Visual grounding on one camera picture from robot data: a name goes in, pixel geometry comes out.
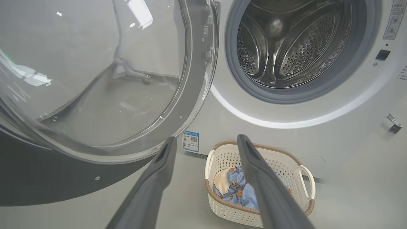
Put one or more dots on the perforated steel washer drum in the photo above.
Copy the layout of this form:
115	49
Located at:
302	47

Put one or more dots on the white warning label sticker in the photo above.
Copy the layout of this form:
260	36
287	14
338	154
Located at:
395	19

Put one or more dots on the small black caster wheel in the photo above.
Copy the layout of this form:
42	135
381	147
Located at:
395	126

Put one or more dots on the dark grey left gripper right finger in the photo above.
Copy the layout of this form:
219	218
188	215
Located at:
270	197

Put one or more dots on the blue energy label sticker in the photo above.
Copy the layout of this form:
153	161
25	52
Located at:
190	141

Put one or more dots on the blue patterned clothes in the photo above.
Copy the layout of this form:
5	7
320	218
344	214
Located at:
237	190

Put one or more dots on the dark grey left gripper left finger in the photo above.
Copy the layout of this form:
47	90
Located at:
149	190

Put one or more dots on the cream perforated laundry basket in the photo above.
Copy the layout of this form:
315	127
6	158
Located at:
225	160

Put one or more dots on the round dark glass washer door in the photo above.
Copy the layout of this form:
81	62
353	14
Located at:
95	79

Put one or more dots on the black door latch socket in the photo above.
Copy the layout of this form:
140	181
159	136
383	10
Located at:
382	54

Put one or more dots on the white partition board on stand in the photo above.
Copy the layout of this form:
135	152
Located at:
128	68

